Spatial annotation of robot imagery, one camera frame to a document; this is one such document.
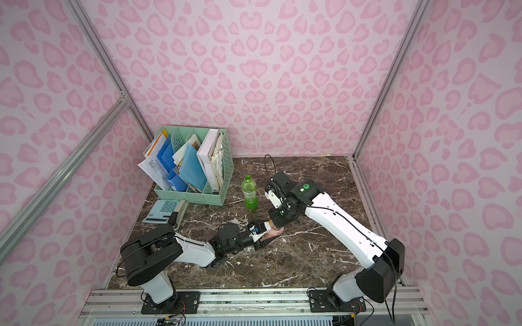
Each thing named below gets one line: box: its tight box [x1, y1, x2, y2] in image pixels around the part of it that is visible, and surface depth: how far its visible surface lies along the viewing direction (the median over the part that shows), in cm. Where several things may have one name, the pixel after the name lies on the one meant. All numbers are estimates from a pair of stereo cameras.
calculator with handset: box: [142, 198, 188, 231], surface depth 97 cm
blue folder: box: [157, 135, 188, 192], surface depth 95 cm
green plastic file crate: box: [153, 126, 235, 206], surface depth 96 cm
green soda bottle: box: [241, 174, 259, 211], surface depth 92 cm
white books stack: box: [196, 129, 225, 193], surface depth 92 cm
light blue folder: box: [179, 143, 208, 192], surface depth 90 cm
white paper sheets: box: [137, 132, 172, 191], surface depth 92 cm
